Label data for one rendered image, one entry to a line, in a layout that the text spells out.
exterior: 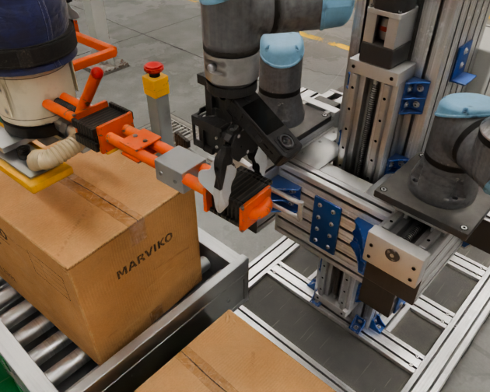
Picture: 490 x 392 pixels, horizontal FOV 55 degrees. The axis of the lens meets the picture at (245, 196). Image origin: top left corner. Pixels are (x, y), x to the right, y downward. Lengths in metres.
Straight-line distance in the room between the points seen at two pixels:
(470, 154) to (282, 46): 0.54
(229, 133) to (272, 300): 1.32
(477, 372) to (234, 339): 1.12
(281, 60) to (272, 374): 0.83
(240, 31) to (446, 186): 0.65
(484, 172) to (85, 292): 0.89
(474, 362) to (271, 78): 1.46
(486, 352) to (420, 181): 1.26
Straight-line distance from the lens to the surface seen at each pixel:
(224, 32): 0.60
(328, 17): 0.64
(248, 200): 0.72
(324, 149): 1.41
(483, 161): 0.96
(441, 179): 1.10
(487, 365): 2.22
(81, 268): 1.12
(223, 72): 0.62
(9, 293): 1.68
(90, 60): 1.29
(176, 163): 0.82
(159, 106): 1.75
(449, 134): 1.04
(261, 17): 0.60
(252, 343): 1.40
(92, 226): 1.18
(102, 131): 0.93
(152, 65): 1.71
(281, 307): 1.90
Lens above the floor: 1.71
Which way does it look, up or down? 39 degrees down
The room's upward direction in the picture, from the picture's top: straight up
